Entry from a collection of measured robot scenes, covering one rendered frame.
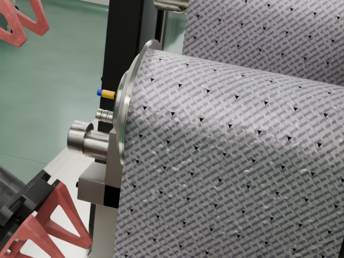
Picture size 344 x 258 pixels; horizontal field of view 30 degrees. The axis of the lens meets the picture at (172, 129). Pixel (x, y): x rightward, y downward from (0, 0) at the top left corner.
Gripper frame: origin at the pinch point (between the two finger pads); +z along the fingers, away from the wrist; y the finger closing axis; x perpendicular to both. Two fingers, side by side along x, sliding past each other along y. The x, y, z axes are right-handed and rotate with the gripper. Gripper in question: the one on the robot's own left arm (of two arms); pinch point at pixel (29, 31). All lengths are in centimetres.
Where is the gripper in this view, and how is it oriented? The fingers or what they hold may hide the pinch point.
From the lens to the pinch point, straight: 73.7
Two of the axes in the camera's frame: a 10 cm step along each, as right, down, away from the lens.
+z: 6.6, 7.5, 1.1
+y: -2.3, 3.4, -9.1
